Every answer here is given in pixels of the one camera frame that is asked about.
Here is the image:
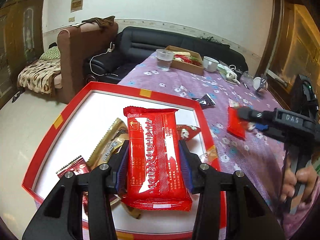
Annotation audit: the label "red gold square packet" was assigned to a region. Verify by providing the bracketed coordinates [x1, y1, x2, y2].
[227, 107, 248, 140]

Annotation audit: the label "long red snack packet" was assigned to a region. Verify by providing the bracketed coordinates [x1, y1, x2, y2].
[122, 106, 193, 212]

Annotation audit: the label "red floral snack packet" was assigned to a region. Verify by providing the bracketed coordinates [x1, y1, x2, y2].
[176, 125, 201, 141]

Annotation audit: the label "dark purple snack packet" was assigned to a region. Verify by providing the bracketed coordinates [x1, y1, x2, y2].
[192, 93, 215, 109]

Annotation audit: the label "pink sleeve forearm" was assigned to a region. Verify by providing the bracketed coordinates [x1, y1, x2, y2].
[283, 177, 319, 239]

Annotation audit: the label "right hand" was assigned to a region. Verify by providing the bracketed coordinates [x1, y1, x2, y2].
[280, 161, 318, 203]

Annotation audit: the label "purple floral tablecloth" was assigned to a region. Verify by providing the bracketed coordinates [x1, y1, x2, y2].
[120, 54, 285, 211]

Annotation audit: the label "white plastic jar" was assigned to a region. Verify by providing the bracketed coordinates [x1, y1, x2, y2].
[253, 76, 268, 92]

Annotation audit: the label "clear glass bowl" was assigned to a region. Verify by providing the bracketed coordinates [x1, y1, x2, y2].
[240, 71, 254, 88]

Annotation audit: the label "crumpled white tissue pile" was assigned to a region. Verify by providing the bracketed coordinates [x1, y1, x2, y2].
[217, 63, 240, 85]

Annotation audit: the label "red snack tray box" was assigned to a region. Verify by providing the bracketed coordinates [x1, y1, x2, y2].
[22, 82, 214, 239]

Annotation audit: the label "gold snack packet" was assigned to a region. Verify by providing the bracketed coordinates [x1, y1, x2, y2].
[87, 118, 129, 205]

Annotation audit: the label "white ceramic mug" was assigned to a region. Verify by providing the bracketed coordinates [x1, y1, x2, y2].
[203, 56, 219, 73]

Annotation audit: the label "brown cardboard snack box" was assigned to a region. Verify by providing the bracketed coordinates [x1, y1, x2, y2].
[165, 46, 204, 75]

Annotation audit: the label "patterned blanket bed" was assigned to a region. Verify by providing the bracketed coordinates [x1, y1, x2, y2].
[17, 59, 61, 95]

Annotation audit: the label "green pillow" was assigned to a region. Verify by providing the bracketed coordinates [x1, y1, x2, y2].
[40, 46, 61, 61]

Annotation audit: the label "brown armchair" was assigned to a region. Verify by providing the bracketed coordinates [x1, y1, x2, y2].
[55, 22, 118, 104]

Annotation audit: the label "wooden glass cabinet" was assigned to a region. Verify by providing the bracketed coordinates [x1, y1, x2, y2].
[1, 0, 44, 107]

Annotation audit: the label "black leather sofa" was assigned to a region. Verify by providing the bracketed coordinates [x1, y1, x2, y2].
[83, 27, 248, 84]

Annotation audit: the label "dark clothes on armchair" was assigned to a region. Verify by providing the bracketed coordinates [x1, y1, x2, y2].
[81, 16, 115, 29]

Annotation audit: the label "white charging cable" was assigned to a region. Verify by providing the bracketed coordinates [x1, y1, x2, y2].
[89, 42, 116, 77]

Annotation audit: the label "small wall plaque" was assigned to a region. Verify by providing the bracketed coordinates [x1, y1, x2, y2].
[71, 0, 83, 12]

